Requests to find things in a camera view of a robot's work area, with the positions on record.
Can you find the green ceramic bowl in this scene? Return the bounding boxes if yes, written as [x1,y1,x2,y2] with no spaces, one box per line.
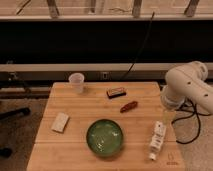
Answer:
[86,119,124,157]

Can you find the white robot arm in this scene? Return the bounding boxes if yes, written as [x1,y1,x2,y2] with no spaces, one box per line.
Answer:
[161,61,213,114]

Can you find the translucent plastic cup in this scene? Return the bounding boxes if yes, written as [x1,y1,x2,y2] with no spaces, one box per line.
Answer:
[68,73,84,94]

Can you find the red chili pepper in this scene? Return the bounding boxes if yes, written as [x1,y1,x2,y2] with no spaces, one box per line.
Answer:
[120,101,138,113]

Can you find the white rectangular block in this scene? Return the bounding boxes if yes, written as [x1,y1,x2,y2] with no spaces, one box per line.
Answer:
[51,113,69,133]

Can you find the white tube bottle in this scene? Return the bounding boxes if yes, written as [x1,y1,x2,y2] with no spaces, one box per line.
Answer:
[149,121,166,161]

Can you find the black chair base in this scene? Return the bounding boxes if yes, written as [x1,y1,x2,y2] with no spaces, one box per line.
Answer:
[0,107,31,158]

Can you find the black hanging cable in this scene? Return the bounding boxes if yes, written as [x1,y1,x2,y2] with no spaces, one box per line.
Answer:
[119,11,156,82]

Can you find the black floor cable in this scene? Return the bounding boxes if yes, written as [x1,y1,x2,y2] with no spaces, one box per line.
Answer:
[171,99,212,145]

